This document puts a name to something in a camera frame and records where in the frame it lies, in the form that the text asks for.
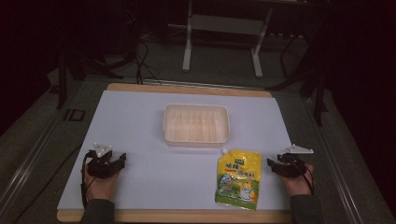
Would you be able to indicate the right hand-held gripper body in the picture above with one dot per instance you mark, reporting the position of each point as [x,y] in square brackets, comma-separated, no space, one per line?
[292,166]

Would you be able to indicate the yellow spouted pouch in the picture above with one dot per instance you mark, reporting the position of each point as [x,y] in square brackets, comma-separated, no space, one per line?
[239,180]

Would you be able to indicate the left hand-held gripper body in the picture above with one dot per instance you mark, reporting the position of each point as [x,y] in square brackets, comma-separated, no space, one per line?
[99,166]

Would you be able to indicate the black metal stand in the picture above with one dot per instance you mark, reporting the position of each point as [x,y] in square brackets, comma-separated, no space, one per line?
[319,99]
[62,81]

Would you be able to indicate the person's right hand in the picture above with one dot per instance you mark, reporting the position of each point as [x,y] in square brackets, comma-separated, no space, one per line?
[298,185]

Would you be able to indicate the wooden table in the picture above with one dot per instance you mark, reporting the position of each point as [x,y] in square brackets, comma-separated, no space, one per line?
[186,216]

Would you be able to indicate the white table mat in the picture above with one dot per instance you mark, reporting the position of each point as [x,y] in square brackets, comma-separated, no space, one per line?
[155,168]

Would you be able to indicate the white metal stand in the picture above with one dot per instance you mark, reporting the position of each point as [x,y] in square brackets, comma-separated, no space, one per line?
[188,46]

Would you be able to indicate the white plastic tray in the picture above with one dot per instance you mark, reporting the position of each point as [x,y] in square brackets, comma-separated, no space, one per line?
[196,126]

